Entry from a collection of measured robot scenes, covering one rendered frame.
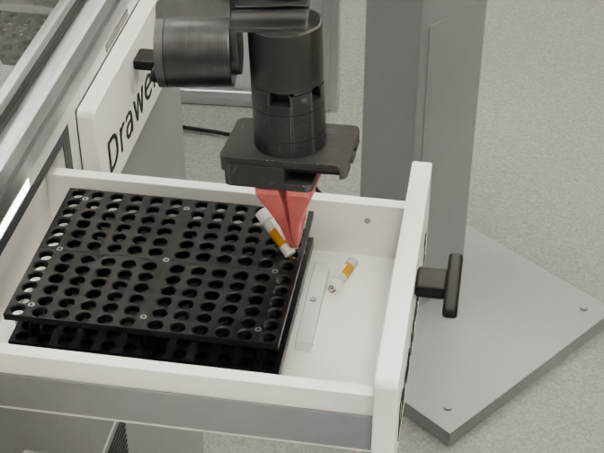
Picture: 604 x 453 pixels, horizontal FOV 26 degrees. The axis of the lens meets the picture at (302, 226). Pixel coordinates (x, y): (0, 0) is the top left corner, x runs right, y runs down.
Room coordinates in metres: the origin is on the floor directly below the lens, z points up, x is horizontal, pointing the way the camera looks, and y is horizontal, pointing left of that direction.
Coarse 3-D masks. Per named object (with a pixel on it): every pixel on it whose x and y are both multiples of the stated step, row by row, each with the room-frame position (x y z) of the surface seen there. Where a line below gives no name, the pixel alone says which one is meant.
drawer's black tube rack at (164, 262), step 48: (96, 192) 0.96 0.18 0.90; (48, 240) 0.89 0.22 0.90; (96, 240) 0.88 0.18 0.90; (144, 240) 0.89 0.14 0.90; (192, 240) 0.88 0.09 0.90; (240, 240) 0.88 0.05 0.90; (48, 288) 0.82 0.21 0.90; (96, 288) 0.82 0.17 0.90; (144, 288) 0.83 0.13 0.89; (192, 288) 0.82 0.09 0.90; (240, 288) 0.86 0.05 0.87; (48, 336) 0.80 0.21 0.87; (96, 336) 0.79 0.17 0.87; (144, 336) 0.78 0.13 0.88; (192, 336) 0.76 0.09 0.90; (240, 336) 0.79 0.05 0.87; (288, 336) 0.80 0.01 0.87
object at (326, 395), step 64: (64, 192) 0.99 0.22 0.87; (128, 192) 0.98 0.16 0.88; (192, 192) 0.97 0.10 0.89; (0, 256) 0.87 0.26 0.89; (320, 256) 0.94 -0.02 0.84; (384, 256) 0.94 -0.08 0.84; (0, 320) 0.85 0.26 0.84; (320, 320) 0.85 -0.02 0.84; (384, 320) 0.85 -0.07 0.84; (0, 384) 0.75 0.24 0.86; (64, 384) 0.74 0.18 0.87; (128, 384) 0.73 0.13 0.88; (192, 384) 0.72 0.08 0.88; (256, 384) 0.72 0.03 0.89; (320, 384) 0.71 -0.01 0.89
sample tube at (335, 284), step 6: (354, 258) 0.93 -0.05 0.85; (348, 264) 0.92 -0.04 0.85; (354, 264) 0.92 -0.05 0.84; (342, 270) 0.91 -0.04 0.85; (348, 270) 0.91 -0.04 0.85; (336, 276) 0.90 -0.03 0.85; (342, 276) 0.90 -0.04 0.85; (348, 276) 0.91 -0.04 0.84; (330, 282) 0.89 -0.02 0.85; (336, 282) 0.89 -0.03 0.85; (342, 282) 0.90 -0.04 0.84; (330, 288) 0.89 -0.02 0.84; (336, 288) 0.89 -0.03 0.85
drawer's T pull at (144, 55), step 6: (138, 54) 1.18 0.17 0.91; (144, 54) 1.18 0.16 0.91; (150, 54) 1.18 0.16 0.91; (138, 60) 1.17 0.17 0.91; (144, 60) 1.17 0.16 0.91; (150, 60) 1.17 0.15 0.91; (138, 66) 1.17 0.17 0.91; (144, 66) 1.17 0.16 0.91; (150, 66) 1.17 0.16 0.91; (150, 78) 1.15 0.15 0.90
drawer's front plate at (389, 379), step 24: (408, 192) 0.91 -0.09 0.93; (408, 216) 0.88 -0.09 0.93; (408, 240) 0.85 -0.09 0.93; (408, 264) 0.82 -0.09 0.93; (408, 288) 0.79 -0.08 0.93; (408, 312) 0.76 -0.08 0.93; (384, 336) 0.73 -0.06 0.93; (408, 336) 0.77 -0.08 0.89; (384, 360) 0.70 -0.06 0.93; (384, 384) 0.68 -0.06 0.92; (384, 408) 0.68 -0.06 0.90; (384, 432) 0.68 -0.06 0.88
